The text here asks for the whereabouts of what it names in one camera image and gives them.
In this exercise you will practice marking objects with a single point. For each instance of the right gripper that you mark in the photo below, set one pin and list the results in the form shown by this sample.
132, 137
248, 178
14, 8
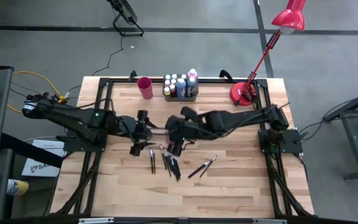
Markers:
182, 129

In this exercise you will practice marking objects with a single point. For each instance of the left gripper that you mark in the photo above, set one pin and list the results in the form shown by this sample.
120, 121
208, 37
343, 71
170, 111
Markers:
137, 132

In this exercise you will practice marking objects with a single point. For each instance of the pair of pens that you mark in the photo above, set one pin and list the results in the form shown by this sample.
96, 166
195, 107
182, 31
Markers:
151, 161

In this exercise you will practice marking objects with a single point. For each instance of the small yellow paint bottle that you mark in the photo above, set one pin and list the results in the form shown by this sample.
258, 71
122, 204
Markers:
166, 91

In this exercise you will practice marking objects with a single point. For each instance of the small pink paint bottle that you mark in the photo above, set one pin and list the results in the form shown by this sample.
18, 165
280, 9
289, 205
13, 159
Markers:
167, 83

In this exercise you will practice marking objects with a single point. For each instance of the small teal paint bottle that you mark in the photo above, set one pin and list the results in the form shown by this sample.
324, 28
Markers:
167, 76

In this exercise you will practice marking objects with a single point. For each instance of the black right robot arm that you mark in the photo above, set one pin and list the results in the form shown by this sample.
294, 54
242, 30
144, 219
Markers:
238, 119

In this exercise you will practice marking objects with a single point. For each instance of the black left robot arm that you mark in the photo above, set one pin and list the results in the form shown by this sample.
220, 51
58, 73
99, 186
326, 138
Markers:
73, 119

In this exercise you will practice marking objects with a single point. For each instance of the red plastic cup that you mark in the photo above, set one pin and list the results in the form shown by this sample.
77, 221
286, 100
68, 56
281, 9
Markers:
145, 88

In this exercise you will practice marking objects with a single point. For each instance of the grey translucent plastic bin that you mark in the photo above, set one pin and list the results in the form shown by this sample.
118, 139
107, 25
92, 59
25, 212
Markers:
182, 99

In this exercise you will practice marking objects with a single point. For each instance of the red desk lamp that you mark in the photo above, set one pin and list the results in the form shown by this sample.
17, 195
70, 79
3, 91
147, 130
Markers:
238, 91

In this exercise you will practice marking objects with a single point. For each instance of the yellow power plug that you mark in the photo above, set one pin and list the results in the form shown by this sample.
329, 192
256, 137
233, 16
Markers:
61, 100

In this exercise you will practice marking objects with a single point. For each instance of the white printed box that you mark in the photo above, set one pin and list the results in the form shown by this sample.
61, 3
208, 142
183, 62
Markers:
42, 168

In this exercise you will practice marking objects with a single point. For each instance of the black diagonal bar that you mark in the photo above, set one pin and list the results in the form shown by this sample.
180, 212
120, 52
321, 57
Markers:
26, 149

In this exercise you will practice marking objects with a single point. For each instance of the yellow and white can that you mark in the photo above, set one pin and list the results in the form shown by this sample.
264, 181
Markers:
19, 187

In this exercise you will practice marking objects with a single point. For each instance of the black aluminium table frame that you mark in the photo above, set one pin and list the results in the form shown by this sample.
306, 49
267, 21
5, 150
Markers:
103, 81

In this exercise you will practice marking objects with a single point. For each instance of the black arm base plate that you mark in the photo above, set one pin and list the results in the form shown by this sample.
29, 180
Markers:
70, 147
291, 146

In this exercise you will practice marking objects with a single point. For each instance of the silver bracket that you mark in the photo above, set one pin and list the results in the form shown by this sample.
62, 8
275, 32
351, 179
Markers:
95, 221
269, 221

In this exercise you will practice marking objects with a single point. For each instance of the black desk frame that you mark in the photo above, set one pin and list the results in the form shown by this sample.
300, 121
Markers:
356, 149

